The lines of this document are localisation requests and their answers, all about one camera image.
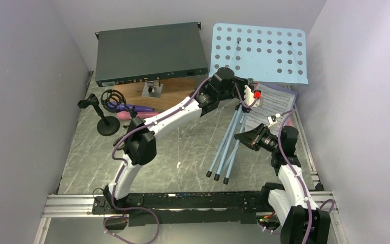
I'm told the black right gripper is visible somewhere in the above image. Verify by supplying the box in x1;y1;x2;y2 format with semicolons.
235;123;281;153

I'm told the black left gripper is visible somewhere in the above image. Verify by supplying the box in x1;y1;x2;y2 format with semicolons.
220;78;256;104

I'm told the light blue music stand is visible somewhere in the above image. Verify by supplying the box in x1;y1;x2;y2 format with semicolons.
209;23;308;184

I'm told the purple microphone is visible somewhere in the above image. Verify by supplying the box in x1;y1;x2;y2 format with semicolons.
105;101;154;113

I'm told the black tripod mic stand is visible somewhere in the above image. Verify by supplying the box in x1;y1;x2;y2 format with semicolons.
100;89;138;118

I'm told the black round-base mic stand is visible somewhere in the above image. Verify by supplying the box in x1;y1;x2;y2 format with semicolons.
77;94;120;136

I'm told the lavender sheet music page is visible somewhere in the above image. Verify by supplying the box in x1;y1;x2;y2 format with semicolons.
276;84;298;96

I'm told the pink microphone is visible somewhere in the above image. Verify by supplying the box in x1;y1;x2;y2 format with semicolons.
117;111;160;120

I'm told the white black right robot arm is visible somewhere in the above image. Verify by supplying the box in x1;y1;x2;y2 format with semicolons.
234;124;331;243

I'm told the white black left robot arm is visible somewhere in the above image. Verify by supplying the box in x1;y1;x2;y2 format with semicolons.
104;67;261;214

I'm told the wooden board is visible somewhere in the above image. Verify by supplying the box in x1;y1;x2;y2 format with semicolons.
113;78;197;111

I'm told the dark green rack unit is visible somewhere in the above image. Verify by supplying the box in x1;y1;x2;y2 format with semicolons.
95;22;208;87

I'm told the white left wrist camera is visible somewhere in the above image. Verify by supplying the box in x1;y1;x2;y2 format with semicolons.
244;85;263;108

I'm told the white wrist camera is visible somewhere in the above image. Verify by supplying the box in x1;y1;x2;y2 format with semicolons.
244;85;263;108
267;113;281;128

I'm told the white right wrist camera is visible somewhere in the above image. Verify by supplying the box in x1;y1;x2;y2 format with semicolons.
267;113;281;128

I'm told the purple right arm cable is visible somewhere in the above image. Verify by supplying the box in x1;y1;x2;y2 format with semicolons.
257;109;335;244

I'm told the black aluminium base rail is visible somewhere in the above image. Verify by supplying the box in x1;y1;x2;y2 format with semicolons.
40;188;337;233

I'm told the grey metal bracket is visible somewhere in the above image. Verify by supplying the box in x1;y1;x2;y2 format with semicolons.
142;80;163;98

